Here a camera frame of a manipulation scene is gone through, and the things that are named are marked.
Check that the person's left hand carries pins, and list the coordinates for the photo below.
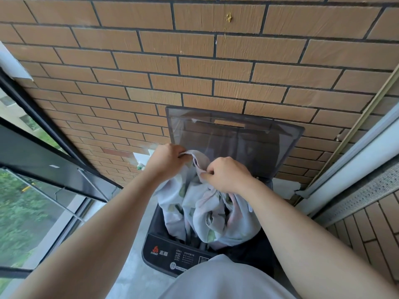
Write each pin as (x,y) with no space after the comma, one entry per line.
(165,161)

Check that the person's right fingers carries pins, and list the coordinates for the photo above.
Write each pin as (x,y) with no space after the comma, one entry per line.
(210,171)

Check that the white tap fixture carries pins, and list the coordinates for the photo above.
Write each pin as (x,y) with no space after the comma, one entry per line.
(142,158)

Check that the person's grey shirt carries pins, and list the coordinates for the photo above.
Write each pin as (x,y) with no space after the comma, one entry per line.
(224,280)

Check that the white sliding door frame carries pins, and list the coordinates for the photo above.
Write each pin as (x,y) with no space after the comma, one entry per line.
(352,161)

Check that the black framed open window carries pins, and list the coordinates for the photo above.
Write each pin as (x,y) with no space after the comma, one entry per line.
(46,171)

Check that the person's right forearm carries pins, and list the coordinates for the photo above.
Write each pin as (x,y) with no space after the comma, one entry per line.
(311,245)

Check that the black top-load washing machine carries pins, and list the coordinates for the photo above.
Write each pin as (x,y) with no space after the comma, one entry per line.
(193,245)

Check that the grey translucent washing machine lid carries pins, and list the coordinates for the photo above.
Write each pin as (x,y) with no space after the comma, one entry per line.
(237,143)

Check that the pale floral bed sheet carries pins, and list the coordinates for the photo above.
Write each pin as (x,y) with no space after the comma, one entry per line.
(205,211)

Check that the person's right hand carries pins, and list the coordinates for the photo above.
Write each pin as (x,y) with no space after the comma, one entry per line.
(227,177)

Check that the person's left fingers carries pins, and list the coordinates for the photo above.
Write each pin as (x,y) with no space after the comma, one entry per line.
(182,151)

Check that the person's left forearm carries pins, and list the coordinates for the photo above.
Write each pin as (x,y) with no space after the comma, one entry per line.
(93,236)

